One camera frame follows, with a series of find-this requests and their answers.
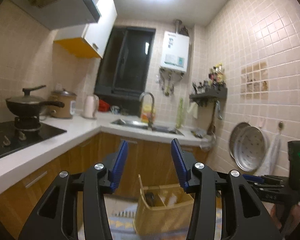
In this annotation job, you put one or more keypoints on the black wall spice shelf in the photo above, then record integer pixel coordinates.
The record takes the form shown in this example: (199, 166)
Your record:
(210, 94)

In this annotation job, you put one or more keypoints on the white water heater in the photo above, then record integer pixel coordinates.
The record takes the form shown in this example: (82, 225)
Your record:
(175, 52)

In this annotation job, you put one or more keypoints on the person right hand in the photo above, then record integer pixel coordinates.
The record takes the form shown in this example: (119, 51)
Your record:
(292, 221)

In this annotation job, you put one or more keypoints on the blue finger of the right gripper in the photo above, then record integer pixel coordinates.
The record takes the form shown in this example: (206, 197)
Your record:
(253, 179)

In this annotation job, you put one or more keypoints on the blue patterned table mat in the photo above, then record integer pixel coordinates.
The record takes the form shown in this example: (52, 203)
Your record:
(121, 218)

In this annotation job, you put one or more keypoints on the yellow detergent bottle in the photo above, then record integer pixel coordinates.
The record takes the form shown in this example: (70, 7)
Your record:
(147, 113)

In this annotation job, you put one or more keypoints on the range hood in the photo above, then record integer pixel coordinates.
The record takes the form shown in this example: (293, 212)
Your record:
(57, 14)

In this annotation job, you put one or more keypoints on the beige plastic utensil basket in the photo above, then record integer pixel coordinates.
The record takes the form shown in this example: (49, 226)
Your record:
(172, 205)

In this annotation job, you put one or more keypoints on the white wall cabinet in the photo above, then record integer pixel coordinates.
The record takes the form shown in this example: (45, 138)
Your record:
(89, 40)

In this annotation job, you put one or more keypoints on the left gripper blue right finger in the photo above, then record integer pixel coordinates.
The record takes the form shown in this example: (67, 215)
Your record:
(181, 167)

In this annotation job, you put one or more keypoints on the wooden base cabinets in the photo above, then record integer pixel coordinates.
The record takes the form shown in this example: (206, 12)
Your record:
(51, 213)

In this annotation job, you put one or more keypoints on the black gas stove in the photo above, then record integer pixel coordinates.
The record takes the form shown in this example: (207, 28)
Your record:
(13, 139)

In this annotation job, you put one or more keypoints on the black wok with lid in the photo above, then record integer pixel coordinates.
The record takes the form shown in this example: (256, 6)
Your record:
(27, 105)

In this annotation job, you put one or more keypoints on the wooden chopstick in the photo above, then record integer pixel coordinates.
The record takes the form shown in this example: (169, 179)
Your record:
(142, 194)

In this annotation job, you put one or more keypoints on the dark window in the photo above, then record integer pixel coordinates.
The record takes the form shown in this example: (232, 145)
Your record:
(124, 68)

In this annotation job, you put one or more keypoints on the green scrubbing sponge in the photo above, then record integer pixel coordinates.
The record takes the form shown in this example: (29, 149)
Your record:
(179, 117)

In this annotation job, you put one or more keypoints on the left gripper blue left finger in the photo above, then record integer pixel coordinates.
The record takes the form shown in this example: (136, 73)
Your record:
(116, 167)

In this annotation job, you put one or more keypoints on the red dish basket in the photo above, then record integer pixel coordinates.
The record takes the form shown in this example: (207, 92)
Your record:
(103, 106)

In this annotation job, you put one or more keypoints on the grey hanging towel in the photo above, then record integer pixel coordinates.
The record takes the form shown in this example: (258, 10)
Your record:
(269, 162)

